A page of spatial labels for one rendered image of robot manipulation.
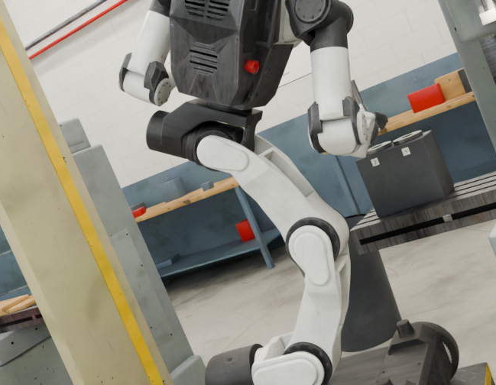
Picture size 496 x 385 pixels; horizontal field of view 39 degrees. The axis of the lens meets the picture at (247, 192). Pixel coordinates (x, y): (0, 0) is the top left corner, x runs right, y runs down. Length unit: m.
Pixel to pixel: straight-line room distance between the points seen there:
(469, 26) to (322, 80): 0.48
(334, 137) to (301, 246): 0.30
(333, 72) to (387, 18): 4.88
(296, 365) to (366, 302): 1.89
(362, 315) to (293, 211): 2.03
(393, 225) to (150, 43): 0.86
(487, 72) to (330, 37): 0.87
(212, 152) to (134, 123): 6.23
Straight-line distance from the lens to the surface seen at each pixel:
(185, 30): 1.74
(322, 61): 1.68
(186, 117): 1.87
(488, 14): 1.92
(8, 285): 9.22
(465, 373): 2.30
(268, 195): 1.84
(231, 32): 1.66
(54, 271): 2.75
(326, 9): 1.66
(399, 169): 2.14
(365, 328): 3.83
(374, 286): 3.80
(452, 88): 5.94
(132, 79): 1.95
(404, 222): 2.10
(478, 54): 2.45
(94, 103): 8.35
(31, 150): 2.84
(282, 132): 7.08
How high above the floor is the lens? 1.35
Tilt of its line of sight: 5 degrees down
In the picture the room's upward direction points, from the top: 23 degrees counter-clockwise
